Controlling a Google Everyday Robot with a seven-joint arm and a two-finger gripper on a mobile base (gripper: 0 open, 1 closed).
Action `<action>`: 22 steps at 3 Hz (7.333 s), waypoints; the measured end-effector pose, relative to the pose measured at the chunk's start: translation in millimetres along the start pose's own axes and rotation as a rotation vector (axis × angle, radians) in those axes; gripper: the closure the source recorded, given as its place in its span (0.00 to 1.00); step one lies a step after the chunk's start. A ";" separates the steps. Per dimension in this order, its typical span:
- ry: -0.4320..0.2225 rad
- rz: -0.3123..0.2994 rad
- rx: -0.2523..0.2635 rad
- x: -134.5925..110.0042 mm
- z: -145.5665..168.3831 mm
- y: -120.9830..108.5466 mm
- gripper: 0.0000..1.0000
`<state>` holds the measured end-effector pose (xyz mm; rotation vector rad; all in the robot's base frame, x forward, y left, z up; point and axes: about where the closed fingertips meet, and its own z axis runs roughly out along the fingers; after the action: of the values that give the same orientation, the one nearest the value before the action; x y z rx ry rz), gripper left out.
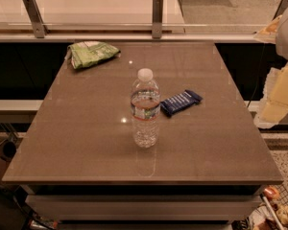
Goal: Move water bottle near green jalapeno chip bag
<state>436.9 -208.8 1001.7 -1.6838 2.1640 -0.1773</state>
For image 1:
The clear plastic water bottle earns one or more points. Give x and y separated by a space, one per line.
145 108

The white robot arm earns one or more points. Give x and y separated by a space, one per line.
282 38

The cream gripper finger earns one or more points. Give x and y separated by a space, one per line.
273 106
268 33

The wire basket with items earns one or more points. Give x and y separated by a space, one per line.
272 213

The left metal railing bracket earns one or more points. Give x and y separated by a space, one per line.
39 28

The blue snack bar wrapper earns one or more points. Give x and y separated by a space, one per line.
180 102

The right metal railing bracket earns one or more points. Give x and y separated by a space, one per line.
282 9

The green jalapeno chip bag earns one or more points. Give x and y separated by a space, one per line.
89 53

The middle metal railing bracket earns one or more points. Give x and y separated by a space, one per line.
157 17

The metal railing bracket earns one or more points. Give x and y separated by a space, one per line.
157 17
39 28
282 9

